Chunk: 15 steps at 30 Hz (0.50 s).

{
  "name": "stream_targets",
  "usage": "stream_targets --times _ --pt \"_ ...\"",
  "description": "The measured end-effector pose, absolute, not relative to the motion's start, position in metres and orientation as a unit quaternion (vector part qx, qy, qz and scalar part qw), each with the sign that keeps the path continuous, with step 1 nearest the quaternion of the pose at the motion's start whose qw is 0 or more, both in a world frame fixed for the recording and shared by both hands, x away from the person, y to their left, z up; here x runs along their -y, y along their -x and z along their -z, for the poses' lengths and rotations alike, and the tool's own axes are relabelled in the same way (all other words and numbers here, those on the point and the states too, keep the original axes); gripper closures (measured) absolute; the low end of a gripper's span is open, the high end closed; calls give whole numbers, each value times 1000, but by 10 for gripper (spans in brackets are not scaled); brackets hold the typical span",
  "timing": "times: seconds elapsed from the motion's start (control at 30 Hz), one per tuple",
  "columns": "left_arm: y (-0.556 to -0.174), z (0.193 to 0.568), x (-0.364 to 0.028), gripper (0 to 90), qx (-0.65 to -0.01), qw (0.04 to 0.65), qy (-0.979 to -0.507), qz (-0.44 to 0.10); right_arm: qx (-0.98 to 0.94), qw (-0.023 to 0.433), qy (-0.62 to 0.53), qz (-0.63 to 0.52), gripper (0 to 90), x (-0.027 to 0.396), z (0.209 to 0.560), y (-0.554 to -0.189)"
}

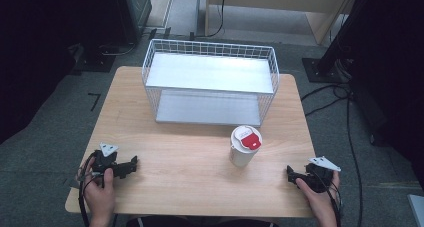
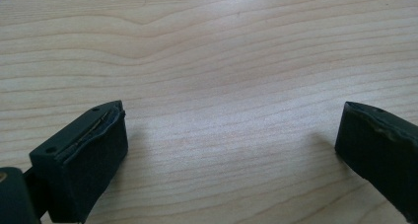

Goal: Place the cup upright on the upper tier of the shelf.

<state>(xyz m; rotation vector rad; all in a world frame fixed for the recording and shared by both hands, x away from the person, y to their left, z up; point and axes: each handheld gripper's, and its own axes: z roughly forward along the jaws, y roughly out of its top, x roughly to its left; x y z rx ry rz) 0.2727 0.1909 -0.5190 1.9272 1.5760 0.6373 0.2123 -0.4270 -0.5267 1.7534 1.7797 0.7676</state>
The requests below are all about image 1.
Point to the black stand with base plate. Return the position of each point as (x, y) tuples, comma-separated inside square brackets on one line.
[(330, 60)]

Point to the person's right hand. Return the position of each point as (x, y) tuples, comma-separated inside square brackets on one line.
[(321, 205)]

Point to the pale grey box corner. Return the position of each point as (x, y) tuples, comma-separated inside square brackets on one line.
[(417, 210)]

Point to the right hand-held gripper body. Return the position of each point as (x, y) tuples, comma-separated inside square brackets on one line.
[(318, 178)]

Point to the light wooden cabinet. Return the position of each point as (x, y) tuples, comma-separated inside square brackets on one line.
[(283, 0)]

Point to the dark curtain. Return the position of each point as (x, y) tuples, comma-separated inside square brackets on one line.
[(393, 70)]

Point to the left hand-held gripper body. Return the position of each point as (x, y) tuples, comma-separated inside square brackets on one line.
[(104, 163)]

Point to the white cup with red lid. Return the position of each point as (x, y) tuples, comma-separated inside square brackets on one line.
[(241, 153)]

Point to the black stand base plate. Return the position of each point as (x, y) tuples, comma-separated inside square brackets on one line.
[(95, 62)]

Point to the dark cabinet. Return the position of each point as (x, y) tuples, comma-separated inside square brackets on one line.
[(133, 13)]

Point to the person's left hand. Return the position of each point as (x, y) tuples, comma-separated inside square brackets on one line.
[(100, 197)]

